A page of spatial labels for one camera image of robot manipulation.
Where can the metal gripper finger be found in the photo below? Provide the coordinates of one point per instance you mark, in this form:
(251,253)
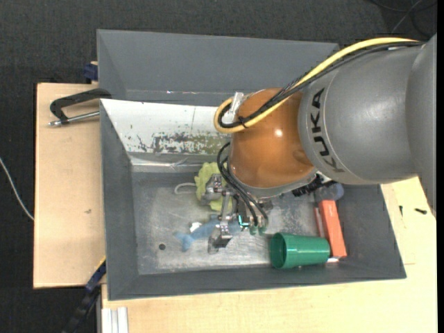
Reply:
(215,187)
(220,238)

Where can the pale wood board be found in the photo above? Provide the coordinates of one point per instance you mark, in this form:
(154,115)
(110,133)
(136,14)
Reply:
(66,193)

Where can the blue toy whale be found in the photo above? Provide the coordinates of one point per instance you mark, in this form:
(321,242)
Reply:
(196,232)

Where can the grey metal bin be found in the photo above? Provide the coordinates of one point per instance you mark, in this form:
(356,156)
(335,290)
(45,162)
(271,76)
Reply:
(156,200)

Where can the dark blue-grey rounded object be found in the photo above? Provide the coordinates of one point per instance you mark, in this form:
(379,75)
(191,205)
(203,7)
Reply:
(331,191)

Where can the yellow-green mesh sponge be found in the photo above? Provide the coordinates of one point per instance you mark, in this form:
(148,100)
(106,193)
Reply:
(205,177)

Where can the black cylinder on white bracket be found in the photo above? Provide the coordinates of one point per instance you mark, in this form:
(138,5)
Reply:
(307,187)

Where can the small black screw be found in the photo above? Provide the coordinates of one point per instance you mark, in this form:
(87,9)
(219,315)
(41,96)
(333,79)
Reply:
(420,211)

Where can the green plastic cup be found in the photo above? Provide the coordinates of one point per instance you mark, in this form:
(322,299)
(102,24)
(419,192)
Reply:
(305,250)

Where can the orange flat box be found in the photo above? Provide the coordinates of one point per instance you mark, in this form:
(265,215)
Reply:
(333,227)

